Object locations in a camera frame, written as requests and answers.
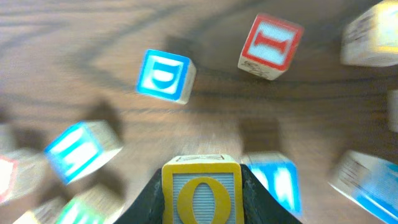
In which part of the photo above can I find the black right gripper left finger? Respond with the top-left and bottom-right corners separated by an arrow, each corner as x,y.
114,169 -> 165,224

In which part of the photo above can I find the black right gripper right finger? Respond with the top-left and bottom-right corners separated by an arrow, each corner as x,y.
240,164 -> 302,224

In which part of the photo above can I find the yellow O letter block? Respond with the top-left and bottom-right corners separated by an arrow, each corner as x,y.
162,154 -> 244,224

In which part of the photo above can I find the green R letter block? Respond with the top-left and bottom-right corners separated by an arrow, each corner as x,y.
55,184 -> 125,224

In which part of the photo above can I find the blue l letter block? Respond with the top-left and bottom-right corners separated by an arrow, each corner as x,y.
44,120 -> 123,185
329,151 -> 397,224

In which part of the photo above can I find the blue I letter block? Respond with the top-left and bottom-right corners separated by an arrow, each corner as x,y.
241,151 -> 302,217

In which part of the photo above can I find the red A letter block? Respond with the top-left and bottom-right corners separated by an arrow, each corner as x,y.
1,148 -> 46,205

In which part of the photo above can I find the blue D letter block upper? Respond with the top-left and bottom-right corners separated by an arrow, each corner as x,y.
136,49 -> 197,105

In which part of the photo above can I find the blue X letter block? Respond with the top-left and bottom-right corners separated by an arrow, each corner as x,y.
387,90 -> 398,133

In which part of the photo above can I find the red I letter block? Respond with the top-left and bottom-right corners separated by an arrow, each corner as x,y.
238,14 -> 304,80

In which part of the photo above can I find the yellow S letter block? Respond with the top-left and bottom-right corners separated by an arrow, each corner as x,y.
340,1 -> 397,67

